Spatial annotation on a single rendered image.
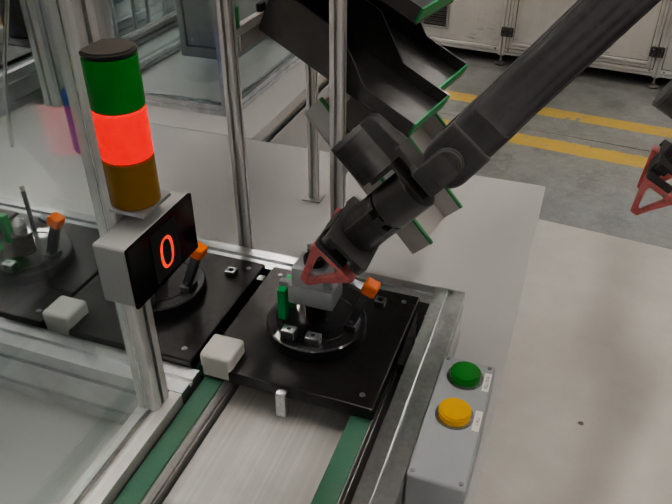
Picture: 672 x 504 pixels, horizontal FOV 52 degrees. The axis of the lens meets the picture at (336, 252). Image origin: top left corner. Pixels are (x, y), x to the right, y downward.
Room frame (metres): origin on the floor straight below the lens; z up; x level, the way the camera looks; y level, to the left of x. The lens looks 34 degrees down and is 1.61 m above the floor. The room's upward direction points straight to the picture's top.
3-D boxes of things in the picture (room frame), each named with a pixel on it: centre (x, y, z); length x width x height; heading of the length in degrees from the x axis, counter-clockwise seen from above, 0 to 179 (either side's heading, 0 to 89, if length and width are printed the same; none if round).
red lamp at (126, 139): (0.61, 0.20, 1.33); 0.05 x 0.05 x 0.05
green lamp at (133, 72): (0.61, 0.20, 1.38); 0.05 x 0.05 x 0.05
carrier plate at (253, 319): (0.75, 0.03, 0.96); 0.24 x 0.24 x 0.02; 70
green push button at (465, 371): (0.66, -0.17, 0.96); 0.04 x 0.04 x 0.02
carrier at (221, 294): (0.83, 0.27, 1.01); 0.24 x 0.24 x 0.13; 70
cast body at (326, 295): (0.75, 0.04, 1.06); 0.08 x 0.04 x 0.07; 71
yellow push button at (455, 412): (0.59, -0.15, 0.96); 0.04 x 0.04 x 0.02
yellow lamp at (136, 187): (0.61, 0.20, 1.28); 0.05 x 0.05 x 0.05
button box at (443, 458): (0.59, -0.15, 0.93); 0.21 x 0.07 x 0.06; 160
